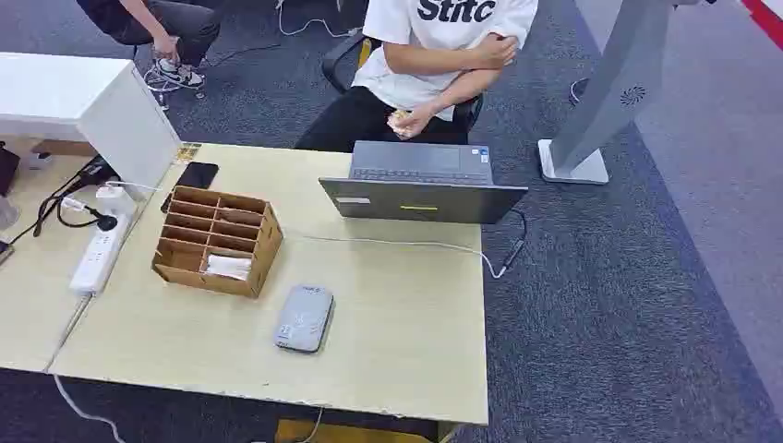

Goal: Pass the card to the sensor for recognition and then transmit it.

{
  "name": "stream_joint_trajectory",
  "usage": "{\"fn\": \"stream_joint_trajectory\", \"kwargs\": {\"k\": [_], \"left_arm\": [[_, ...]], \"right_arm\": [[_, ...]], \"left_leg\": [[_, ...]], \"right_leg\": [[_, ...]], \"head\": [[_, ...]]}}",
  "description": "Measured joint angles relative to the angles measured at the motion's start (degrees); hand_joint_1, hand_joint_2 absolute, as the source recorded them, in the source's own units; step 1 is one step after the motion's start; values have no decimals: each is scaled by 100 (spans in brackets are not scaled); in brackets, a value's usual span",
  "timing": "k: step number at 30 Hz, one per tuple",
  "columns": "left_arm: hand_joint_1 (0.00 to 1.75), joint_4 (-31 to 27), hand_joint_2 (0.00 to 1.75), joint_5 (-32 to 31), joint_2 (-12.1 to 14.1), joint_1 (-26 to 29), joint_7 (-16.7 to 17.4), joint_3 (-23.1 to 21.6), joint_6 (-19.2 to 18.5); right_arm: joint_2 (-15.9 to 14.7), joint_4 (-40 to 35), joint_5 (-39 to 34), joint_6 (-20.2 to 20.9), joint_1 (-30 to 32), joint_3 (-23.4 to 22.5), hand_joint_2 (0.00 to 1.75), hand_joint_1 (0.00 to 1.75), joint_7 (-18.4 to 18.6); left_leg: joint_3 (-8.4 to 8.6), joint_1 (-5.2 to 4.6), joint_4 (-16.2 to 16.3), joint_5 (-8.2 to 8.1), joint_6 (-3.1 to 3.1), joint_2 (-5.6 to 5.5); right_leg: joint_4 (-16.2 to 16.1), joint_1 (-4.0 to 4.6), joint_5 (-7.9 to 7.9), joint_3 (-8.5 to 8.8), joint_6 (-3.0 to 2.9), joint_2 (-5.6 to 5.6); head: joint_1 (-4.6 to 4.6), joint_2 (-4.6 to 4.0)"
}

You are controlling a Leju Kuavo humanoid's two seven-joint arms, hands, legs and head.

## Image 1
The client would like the person's right hand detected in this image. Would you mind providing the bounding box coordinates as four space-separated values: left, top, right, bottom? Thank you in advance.
476 33 520 69

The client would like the person's left hand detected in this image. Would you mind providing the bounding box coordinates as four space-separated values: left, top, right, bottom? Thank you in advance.
386 104 437 140

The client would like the person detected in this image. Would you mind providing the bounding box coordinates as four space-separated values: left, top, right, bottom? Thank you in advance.
76 0 224 90
293 0 541 153

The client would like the dark grey laptop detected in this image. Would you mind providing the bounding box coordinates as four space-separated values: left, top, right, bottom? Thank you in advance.
318 140 530 225

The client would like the black office chair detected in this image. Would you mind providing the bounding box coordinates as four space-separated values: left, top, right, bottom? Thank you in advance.
320 30 486 135

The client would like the grey kiosk stand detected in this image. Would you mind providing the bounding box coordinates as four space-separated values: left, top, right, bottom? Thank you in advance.
536 0 705 186

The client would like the wooden card sorting box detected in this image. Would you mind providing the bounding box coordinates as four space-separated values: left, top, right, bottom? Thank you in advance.
151 185 284 300

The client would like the black smartphone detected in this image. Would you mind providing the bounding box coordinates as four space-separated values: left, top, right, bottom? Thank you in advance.
174 161 220 191

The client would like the chrome chair base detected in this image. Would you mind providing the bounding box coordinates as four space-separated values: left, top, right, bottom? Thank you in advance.
142 61 207 113

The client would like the white charger plug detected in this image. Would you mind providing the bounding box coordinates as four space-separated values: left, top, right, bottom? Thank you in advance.
95 184 137 216

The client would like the yellow box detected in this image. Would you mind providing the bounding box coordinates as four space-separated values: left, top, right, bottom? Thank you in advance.
275 418 457 443

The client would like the black power adapter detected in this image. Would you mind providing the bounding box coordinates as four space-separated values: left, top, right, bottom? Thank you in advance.
33 153 121 238

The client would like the white power strip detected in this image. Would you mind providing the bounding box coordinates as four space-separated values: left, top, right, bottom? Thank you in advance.
68 212 133 296

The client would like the thin white cable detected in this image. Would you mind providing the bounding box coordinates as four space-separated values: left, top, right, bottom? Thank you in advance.
285 231 507 281

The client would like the white floor cable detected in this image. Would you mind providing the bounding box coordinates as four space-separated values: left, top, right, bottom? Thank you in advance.
276 0 351 39

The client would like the black adapter cable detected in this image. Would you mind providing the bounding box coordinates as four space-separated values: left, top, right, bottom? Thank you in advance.
500 208 528 278

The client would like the black plug with cable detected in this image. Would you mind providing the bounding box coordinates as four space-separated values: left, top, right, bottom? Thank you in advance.
55 198 119 233

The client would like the white power strip cord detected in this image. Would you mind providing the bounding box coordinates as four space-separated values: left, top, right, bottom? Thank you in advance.
52 293 126 443

